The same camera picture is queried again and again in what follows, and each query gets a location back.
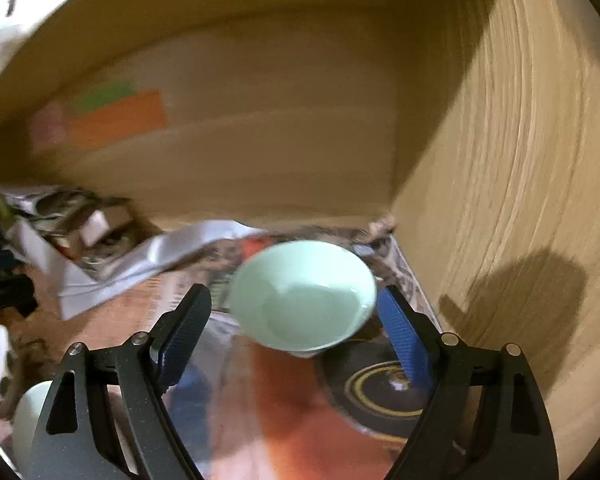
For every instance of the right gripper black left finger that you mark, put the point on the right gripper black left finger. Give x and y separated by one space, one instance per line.
75 437

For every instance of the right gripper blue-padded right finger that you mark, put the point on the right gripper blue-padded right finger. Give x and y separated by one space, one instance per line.
484 416

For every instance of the pale green small bowl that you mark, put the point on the pale green small bowl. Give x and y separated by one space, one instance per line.
303 296

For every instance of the long white paper sheet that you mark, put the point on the long white paper sheet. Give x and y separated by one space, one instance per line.
78 292

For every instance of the stack of newspapers and books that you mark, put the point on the stack of newspapers and books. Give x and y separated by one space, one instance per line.
56 212

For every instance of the small bowl of coins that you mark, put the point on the small bowl of coins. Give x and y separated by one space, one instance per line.
110 249

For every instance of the small white card box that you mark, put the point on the small white card box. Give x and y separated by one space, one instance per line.
102 222

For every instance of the pink sticky note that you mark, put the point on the pink sticky note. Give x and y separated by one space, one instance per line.
47 127

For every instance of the vintage newspaper shelf liner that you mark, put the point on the vintage newspaper shelf liner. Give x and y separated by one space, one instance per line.
244 411

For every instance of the orange sticky note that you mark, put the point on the orange sticky note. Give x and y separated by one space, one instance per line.
119 120

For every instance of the green sticky note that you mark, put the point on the green sticky note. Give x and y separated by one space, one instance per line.
102 95

